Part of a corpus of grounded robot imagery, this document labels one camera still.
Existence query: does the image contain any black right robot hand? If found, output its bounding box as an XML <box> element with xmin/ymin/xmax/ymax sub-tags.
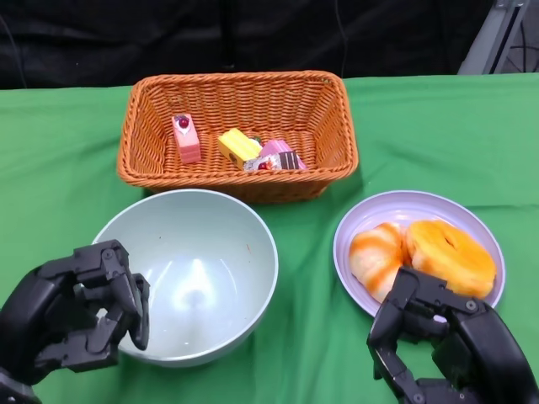
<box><xmin>366</xmin><ymin>267</ymin><xmax>539</xmax><ymax>404</ymax></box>

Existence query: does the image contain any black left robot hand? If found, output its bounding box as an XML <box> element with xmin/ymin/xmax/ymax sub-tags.
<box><xmin>0</xmin><ymin>239</ymin><xmax>152</xmax><ymax>386</ymax></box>

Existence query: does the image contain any orange ring doughnut bread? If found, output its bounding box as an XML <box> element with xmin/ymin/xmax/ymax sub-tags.
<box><xmin>404</xmin><ymin>219</ymin><xmax>498</xmax><ymax>300</ymax></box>

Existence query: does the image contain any orange striped twisted bread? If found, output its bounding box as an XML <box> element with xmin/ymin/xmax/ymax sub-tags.
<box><xmin>349</xmin><ymin>222</ymin><xmax>412</xmax><ymax>302</ymax></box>

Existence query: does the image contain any pale grey-green bowl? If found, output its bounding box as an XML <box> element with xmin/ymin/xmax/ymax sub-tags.
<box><xmin>90</xmin><ymin>189</ymin><xmax>280</xmax><ymax>369</ymax></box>

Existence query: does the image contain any coral layered cake slice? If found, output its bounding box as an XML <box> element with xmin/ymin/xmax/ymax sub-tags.
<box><xmin>171</xmin><ymin>114</ymin><xmax>201</xmax><ymax>164</ymax></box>

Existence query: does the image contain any yellow cake slice green ball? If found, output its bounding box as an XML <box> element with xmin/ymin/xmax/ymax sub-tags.
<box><xmin>217</xmin><ymin>128</ymin><xmax>263</xmax><ymax>169</ymax></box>

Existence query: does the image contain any brown chocolate cake slice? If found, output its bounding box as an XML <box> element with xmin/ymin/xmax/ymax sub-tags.
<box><xmin>244</xmin><ymin>150</ymin><xmax>308</xmax><ymax>173</ymax></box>

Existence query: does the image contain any pink layered cake slice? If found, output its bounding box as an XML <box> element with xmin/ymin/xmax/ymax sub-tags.
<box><xmin>260</xmin><ymin>139</ymin><xmax>294</xmax><ymax>159</ymax></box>

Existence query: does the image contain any lilac plate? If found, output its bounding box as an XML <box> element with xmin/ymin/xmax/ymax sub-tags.
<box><xmin>332</xmin><ymin>189</ymin><xmax>506</xmax><ymax>319</ymax></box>

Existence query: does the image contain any orange wicker basket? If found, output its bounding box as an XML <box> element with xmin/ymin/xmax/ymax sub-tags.
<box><xmin>116</xmin><ymin>70</ymin><xmax>360</xmax><ymax>205</ymax></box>

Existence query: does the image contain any green tablecloth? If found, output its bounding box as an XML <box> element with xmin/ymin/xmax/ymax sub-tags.
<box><xmin>0</xmin><ymin>71</ymin><xmax>539</xmax><ymax>404</ymax></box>

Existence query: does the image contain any black backdrop cloth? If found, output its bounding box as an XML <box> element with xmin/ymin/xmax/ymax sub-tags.
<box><xmin>0</xmin><ymin>0</ymin><xmax>494</xmax><ymax>90</ymax></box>

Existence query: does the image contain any aluminium frame profile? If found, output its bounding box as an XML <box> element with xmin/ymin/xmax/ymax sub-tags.
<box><xmin>456</xmin><ymin>0</ymin><xmax>539</xmax><ymax>76</ymax></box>

